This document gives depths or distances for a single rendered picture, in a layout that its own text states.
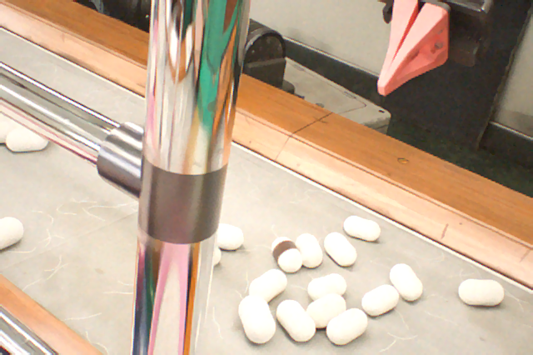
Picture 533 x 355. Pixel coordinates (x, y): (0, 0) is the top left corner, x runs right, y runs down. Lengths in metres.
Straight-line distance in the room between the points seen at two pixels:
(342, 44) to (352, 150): 2.22
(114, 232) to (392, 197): 0.26
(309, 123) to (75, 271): 0.31
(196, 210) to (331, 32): 2.72
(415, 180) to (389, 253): 0.10
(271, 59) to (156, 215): 1.19
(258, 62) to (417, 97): 1.43
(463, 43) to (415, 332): 0.26
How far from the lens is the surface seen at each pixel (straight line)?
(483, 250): 0.58
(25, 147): 0.62
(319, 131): 0.67
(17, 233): 0.50
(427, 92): 2.64
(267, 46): 1.33
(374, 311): 0.47
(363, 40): 2.80
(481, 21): 0.56
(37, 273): 0.48
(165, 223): 0.17
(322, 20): 2.90
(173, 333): 0.19
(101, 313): 0.45
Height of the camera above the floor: 1.05
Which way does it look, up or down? 30 degrees down
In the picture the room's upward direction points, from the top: 11 degrees clockwise
